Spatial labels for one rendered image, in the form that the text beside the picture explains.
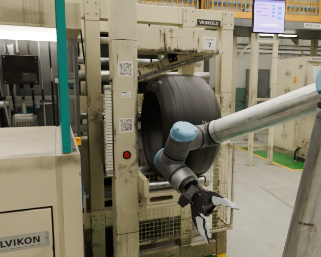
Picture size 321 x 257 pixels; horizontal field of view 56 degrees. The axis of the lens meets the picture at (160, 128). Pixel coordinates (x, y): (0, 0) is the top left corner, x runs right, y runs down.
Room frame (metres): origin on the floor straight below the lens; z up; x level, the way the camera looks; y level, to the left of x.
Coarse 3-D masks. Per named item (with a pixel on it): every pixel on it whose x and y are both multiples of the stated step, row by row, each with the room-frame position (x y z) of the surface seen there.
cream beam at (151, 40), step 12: (144, 36) 1.86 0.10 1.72; (156, 36) 1.89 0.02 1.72; (168, 36) 1.91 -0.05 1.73; (180, 36) 1.94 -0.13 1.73; (192, 36) 1.97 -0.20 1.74; (204, 36) 1.99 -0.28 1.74; (216, 36) 2.02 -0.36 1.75; (144, 48) 1.86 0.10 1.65; (156, 48) 1.89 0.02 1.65; (168, 48) 1.91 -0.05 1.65; (180, 48) 1.94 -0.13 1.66; (192, 48) 1.97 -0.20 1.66; (216, 48) 2.02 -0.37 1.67
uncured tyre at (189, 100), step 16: (160, 80) 1.62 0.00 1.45; (176, 80) 1.59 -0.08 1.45; (192, 80) 1.62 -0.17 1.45; (144, 96) 1.82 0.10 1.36; (160, 96) 1.54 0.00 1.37; (176, 96) 1.49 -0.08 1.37; (192, 96) 1.51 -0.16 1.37; (208, 96) 1.54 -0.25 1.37; (144, 112) 1.88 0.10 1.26; (160, 112) 2.00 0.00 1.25; (176, 112) 1.45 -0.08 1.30; (192, 112) 1.47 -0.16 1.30; (208, 112) 1.50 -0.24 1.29; (144, 128) 1.89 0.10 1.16; (160, 128) 2.00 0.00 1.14; (144, 144) 1.85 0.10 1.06; (160, 144) 1.96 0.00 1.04; (192, 160) 1.49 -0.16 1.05; (208, 160) 1.52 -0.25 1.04; (160, 176) 1.63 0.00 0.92
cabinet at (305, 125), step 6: (300, 120) 5.70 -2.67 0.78; (306, 120) 5.54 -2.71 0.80; (312, 120) 5.38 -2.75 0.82; (300, 126) 5.69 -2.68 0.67; (306, 126) 5.53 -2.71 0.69; (312, 126) 5.37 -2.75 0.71; (300, 132) 5.68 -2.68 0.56; (306, 132) 5.52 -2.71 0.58; (300, 138) 5.67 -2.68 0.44; (306, 138) 5.51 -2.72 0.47; (300, 144) 5.66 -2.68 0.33; (306, 144) 5.49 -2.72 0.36; (300, 150) 5.65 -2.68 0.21; (306, 150) 5.49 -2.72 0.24; (300, 156) 5.64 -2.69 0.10
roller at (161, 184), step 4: (200, 176) 1.63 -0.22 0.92; (204, 176) 1.64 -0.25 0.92; (160, 180) 1.56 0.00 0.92; (164, 180) 1.56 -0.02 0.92; (200, 180) 1.62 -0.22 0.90; (204, 180) 1.62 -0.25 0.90; (152, 184) 1.53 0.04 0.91; (156, 184) 1.53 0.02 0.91; (160, 184) 1.54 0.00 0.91; (164, 184) 1.55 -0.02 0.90; (168, 184) 1.55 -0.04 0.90; (152, 188) 1.53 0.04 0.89; (156, 188) 1.54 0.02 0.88
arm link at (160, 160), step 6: (162, 150) 1.12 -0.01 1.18; (156, 156) 1.11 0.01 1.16; (162, 156) 1.09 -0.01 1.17; (156, 162) 1.11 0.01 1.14; (162, 162) 1.08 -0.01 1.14; (168, 162) 1.06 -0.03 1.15; (174, 162) 1.06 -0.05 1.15; (180, 162) 1.06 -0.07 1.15; (162, 168) 1.08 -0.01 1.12; (168, 168) 1.06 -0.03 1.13; (174, 168) 1.05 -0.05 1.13; (180, 168) 1.04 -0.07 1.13; (168, 174) 1.05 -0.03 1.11; (168, 180) 1.06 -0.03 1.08
